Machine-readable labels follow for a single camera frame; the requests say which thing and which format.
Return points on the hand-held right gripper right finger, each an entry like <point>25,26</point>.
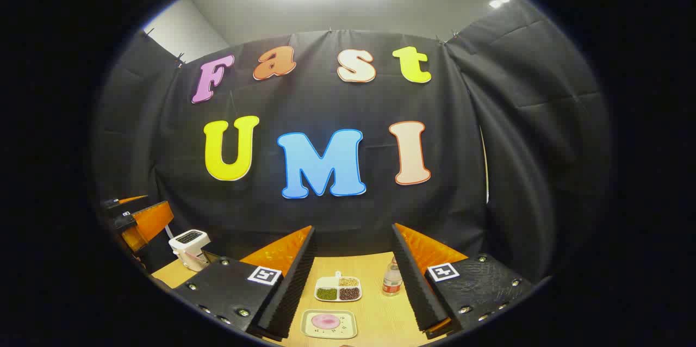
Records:
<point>416,287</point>

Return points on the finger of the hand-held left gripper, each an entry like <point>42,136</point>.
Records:
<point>149,224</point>
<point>133,199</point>

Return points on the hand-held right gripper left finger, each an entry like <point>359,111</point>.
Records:
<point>288,292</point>

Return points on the pink donut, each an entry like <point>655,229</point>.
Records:
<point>326,322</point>

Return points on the white square plate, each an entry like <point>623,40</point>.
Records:
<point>348,330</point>

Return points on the clear water bottle red label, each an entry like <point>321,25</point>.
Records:
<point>391,282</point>

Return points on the white divided dish of beans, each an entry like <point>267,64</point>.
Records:
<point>326,293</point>

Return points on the white toaster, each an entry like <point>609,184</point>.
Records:
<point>187,249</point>

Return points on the pink striped stick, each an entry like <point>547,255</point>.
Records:
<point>193,254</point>

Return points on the black backdrop cloth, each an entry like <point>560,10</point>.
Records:
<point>326,102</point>

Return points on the small ceiling light panel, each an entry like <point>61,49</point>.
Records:
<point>500,0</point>

